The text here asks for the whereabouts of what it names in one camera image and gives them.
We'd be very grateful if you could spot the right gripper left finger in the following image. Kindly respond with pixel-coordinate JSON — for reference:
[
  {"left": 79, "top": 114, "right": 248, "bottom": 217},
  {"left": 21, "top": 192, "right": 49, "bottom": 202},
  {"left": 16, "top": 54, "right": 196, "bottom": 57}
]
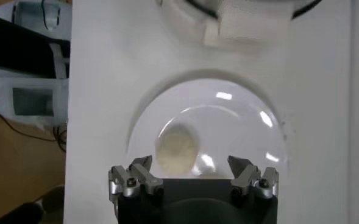
[{"left": 108, "top": 155, "right": 165, "bottom": 203}]

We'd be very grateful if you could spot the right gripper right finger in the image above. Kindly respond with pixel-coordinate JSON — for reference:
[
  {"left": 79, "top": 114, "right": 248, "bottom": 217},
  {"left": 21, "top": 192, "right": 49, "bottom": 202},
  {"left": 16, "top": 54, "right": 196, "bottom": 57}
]
[{"left": 227, "top": 155, "right": 280, "bottom": 200}]

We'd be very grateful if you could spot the white steamed baozi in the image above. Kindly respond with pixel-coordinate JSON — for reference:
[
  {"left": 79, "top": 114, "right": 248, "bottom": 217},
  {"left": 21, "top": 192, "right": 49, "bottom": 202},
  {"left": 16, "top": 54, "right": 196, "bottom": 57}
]
[{"left": 155, "top": 124, "right": 200, "bottom": 178}]

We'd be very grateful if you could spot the round white plate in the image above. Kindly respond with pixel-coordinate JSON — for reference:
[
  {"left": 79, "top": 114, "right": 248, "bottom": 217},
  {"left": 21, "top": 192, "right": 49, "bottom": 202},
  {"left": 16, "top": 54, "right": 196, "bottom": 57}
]
[{"left": 126, "top": 77, "right": 290, "bottom": 224}]

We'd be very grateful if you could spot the dark rounded base part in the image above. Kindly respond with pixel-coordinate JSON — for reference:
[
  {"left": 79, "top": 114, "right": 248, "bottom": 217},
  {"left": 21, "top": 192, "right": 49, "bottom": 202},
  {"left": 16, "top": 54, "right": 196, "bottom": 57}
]
[{"left": 0, "top": 185, "right": 66, "bottom": 224}]

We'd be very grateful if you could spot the white electric cooker base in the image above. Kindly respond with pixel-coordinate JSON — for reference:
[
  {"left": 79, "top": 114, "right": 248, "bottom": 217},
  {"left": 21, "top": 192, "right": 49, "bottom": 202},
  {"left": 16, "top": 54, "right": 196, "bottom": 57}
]
[{"left": 159, "top": 0, "right": 324, "bottom": 51}]

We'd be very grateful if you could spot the black white robot body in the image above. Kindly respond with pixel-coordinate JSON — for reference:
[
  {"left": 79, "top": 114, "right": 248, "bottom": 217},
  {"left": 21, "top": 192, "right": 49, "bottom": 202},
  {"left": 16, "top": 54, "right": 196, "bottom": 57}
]
[{"left": 0, "top": 0, "right": 73, "bottom": 127}]

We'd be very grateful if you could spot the thin black floor cable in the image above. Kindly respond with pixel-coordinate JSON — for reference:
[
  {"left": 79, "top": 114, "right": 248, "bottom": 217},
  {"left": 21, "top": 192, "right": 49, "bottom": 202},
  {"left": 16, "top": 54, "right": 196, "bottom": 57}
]
[{"left": 0, "top": 103, "right": 68, "bottom": 153}]

